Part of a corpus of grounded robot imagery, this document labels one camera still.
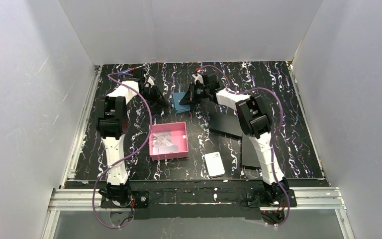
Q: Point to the loose VIP card in tray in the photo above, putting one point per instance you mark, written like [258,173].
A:
[162,138]

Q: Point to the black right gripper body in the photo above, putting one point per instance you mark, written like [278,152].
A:
[195,91]

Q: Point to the white small box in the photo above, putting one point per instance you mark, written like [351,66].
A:
[214,164]

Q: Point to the dark grey perforated box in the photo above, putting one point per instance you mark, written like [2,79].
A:
[225,125]

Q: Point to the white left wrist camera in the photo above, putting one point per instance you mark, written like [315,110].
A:
[150,82]

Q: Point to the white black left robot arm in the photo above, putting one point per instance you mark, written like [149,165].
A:
[112,124]

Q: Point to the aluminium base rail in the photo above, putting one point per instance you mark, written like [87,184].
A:
[198,213]

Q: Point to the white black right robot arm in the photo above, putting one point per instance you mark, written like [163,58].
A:
[255,122]

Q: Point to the pink plastic tray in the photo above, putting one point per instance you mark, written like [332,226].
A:
[179,137]

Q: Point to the flat black rectangular box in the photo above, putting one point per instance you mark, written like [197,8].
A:
[249,157]

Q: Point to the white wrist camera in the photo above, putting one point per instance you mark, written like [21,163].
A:
[197,77]
[150,82]

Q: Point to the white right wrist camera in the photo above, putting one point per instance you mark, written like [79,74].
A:
[197,77]

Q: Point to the blue red handled screwdriver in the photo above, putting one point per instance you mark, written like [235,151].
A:
[132,72]

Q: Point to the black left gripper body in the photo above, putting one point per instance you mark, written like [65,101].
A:
[150,91]

